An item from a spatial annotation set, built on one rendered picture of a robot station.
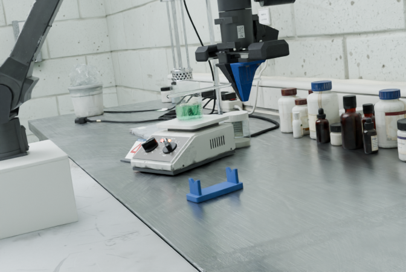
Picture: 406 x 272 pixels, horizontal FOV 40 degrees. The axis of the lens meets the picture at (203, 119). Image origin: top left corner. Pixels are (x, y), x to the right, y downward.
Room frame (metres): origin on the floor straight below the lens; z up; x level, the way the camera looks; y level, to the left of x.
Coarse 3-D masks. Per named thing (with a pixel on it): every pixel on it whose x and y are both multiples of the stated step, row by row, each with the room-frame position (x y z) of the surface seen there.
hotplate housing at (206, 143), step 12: (156, 132) 1.21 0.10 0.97; (168, 132) 1.19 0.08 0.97; (180, 132) 1.17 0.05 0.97; (192, 132) 1.15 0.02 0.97; (204, 132) 1.15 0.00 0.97; (216, 132) 1.17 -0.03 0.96; (228, 132) 1.20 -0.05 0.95; (192, 144) 1.12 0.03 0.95; (204, 144) 1.14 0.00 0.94; (216, 144) 1.17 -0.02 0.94; (228, 144) 1.20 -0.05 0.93; (180, 156) 1.09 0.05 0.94; (192, 156) 1.12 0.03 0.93; (204, 156) 1.14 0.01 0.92; (216, 156) 1.17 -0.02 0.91; (132, 168) 1.16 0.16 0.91; (144, 168) 1.14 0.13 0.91; (156, 168) 1.10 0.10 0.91; (168, 168) 1.08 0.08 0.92; (180, 168) 1.09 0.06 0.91
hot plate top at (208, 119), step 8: (168, 120) 1.24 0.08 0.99; (176, 120) 1.23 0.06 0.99; (200, 120) 1.19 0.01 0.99; (208, 120) 1.17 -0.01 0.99; (216, 120) 1.18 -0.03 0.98; (224, 120) 1.21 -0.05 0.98; (168, 128) 1.19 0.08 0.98; (176, 128) 1.17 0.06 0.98; (184, 128) 1.15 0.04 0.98; (192, 128) 1.14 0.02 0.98
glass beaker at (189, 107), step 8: (176, 88) 1.19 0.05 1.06; (184, 88) 1.19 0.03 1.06; (192, 88) 1.19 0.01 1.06; (200, 88) 1.21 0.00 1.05; (184, 96) 1.19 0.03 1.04; (192, 96) 1.19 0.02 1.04; (200, 96) 1.20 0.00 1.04; (176, 104) 1.20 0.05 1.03; (184, 104) 1.19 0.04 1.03; (192, 104) 1.19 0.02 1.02; (200, 104) 1.20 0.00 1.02; (176, 112) 1.20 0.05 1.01; (184, 112) 1.19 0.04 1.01; (192, 112) 1.19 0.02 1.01; (200, 112) 1.20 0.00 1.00; (184, 120) 1.19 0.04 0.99; (192, 120) 1.19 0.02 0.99
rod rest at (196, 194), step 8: (232, 176) 0.94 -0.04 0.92; (192, 184) 0.90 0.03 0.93; (200, 184) 0.89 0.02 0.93; (216, 184) 0.95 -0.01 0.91; (224, 184) 0.94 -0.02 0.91; (232, 184) 0.93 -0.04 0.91; (240, 184) 0.94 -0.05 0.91; (192, 192) 0.90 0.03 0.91; (200, 192) 0.89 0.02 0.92; (208, 192) 0.90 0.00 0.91; (216, 192) 0.90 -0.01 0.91; (224, 192) 0.91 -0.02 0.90; (192, 200) 0.89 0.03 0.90; (200, 200) 0.88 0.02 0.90
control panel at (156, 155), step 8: (152, 136) 1.20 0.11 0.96; (160, 136) 1.18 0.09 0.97; (168, 136) 1.17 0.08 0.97; (160, 144) 1.15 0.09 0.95; (144, 152) 1.15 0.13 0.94; (152, 152) 1.14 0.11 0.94; (160, 152) 1.13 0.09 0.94; (176, 152) 1.10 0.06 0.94; (152, 160) 1.12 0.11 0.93; (160, 160) 1.10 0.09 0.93; (168, 160) 1.09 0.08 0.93
